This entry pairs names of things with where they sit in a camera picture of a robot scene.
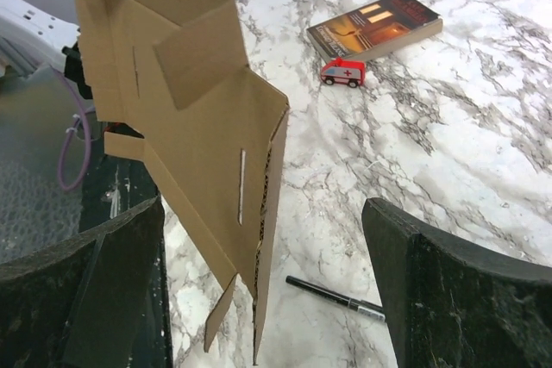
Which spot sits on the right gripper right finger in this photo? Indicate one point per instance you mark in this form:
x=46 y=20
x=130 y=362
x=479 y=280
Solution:
x=452 y=303

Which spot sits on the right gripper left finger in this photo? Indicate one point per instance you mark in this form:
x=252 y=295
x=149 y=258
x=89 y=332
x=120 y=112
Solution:
x=78 y=303

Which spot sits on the brown cardboard box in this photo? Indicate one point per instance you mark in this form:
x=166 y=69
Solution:
x=210 y=131

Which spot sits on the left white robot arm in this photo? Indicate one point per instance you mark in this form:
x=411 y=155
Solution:
x=31 y=37

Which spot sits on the black pen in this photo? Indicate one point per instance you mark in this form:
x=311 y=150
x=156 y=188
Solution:
x=357 y=305

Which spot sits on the red toy ambulance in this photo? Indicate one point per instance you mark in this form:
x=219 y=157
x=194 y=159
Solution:
x=342 y=71

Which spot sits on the dark paperback book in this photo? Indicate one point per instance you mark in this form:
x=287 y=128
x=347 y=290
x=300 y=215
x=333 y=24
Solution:
x=374 y=30

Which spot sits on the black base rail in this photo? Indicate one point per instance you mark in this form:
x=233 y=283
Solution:
x=110 y=187

